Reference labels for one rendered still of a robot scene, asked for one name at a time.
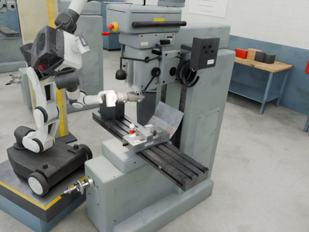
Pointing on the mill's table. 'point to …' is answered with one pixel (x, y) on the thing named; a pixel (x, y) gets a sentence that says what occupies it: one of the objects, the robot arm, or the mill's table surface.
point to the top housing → (142, 17)
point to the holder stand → (118, 108)
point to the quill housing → (142, 67)
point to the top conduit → (158, 24)
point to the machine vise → (138, 142)
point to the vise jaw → (144, 133)
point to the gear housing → (146, 39)
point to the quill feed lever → (152, 77)
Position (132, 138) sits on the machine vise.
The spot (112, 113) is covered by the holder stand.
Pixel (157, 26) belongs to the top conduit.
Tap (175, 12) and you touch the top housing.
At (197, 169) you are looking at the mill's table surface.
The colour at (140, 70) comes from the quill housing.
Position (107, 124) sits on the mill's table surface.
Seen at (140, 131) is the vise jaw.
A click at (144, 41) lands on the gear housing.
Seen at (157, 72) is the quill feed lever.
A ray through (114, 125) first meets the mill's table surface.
